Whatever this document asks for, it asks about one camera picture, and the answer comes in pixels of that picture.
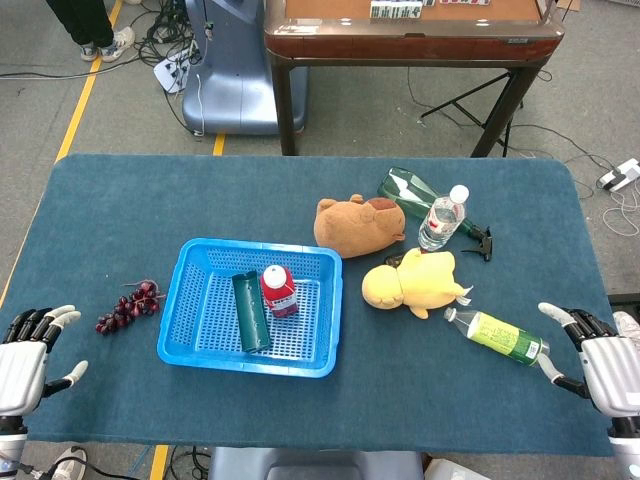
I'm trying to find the mahjong tile row green print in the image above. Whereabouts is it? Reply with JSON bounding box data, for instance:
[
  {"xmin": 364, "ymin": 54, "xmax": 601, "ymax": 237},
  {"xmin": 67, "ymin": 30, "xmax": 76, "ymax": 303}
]
[{"xmin": 369, "ymin": 0, "xmax": 425, "ymax": 21}]

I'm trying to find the grey robot torso base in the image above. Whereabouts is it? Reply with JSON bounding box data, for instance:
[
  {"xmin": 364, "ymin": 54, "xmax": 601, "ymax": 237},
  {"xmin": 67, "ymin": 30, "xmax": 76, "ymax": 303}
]
[{"xmin": 207, "ymin": 446, "xmax": 426, "ymax": 480}]

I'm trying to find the black cable bundle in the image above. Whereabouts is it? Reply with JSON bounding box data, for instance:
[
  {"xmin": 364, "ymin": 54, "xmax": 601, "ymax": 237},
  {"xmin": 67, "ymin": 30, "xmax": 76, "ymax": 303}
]
[{"xmin": 132, "ymin": 0, "xmax": 204, "ymax": 69}]

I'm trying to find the white sneaker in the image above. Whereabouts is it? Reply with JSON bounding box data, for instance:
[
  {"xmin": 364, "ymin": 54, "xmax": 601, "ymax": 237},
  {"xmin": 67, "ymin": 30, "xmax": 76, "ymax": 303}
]
[{"xmin": 49, "ymin": 446, "xmax": 89, "ymax": 480}]

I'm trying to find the red NFC juice bottle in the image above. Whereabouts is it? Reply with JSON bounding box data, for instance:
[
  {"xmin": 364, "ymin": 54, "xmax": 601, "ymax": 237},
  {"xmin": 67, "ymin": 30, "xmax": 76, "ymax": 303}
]
[{"xmin": 260, "ymin": 264, "xmax": 300, "ymax": 320}]

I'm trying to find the white cable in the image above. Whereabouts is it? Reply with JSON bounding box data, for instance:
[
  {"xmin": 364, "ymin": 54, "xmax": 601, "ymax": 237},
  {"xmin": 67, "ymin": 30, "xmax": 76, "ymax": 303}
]
[{"xmin": 602, "ymin": 188, "xmax": 640, "ymax": 237}]

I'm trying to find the yellow duck plush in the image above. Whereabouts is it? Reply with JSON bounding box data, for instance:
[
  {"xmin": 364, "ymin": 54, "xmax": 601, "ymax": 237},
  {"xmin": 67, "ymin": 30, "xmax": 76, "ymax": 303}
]
[{"xmin": 361, "ymin": 247, "xmax": 474, "ymax": 321}]

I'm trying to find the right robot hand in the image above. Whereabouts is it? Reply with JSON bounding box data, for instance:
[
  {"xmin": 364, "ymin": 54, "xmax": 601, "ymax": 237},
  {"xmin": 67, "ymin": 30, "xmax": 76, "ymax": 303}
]
[{"xmin": 537, "ymin": 301, "xmax": 640, "ymax": 419}]

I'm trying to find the person in black trousers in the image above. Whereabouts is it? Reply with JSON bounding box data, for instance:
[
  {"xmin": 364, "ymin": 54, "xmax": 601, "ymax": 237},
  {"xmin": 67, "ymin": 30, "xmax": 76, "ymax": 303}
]
[{"xmin": 44, "ymin": 0, "xmax": 136, "ymax": 64}]

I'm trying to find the purple grape bunch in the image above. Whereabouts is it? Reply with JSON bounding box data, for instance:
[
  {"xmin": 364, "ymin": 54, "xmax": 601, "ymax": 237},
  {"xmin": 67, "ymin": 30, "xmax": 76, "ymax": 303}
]
[{"xmin": 94, "ymin": 279, "xmax": 167, "ymax": 336}]

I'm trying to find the brown mahjong table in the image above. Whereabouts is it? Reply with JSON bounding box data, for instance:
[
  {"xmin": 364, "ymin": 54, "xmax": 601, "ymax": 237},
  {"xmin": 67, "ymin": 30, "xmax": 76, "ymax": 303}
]
[{"xmin": 263, "ymin": 0, "xmax": 566, "ymax": 159}]

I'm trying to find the blue plastic mesh basket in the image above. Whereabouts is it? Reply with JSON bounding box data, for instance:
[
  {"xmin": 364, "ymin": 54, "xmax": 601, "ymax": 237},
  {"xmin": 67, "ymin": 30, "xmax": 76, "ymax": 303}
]
[{"xmin": 156, "ymin": 237, "xmax": 344, "ymax": 380}]

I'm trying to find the clear water bottle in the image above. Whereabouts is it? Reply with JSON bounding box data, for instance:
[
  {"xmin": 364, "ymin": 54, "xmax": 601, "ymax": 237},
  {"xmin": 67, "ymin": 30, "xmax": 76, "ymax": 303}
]
[{"xmin": 417, "ymin": 184, "xmax": 471, "ymax": 253}]

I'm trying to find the black tripod stand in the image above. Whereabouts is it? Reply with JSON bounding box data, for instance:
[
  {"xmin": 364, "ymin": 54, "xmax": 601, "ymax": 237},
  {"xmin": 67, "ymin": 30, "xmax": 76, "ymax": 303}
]
[{"xmin": 419, "ymin": 69, "xmax": 526, "ymax": 146}]

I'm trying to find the brown capybara plush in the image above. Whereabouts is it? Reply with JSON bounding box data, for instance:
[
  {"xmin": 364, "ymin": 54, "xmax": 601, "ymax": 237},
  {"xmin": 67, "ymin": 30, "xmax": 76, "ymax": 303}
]
[{"xmin": 313, "ymin": 193, "xmax": 407, "ymax": 260}]

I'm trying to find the blue table cloth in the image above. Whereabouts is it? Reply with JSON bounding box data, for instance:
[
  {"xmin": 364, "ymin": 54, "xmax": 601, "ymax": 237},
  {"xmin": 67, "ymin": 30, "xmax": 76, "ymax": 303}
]
[{"xmin": 27, "ymin": 152, "xmax": 615, "ymax": 457}]

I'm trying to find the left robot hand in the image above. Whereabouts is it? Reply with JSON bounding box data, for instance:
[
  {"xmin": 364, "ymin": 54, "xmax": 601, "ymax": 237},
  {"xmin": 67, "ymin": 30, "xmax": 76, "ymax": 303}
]
[{"xmin": 0, "ymin": 304, "xmax": 89, "ymax": 416}]

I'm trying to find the green spray bottle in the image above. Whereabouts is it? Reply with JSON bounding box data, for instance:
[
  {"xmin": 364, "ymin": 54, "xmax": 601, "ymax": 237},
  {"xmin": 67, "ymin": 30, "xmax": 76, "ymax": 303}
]
[{"xmin": 376, "ymin": 166, "xmax": 494, "ymax": 262}]

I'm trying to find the white power strip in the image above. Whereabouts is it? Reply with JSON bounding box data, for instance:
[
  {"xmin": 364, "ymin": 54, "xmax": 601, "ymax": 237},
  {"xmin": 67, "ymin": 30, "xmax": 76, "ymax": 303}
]
[
  {"xmin": 597, "ymin": 157, "xmax": 640, "ymax": 193},
  {"xmin": 152, "ymin": 47, "xmax": 201, "ymax": 95}
]

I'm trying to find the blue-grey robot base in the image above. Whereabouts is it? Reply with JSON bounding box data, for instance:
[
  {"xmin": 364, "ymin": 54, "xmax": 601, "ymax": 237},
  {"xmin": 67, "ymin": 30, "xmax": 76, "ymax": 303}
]
[{"xmin": 181, "ymin": 0, "xmax": 309, "ymax": 136}]

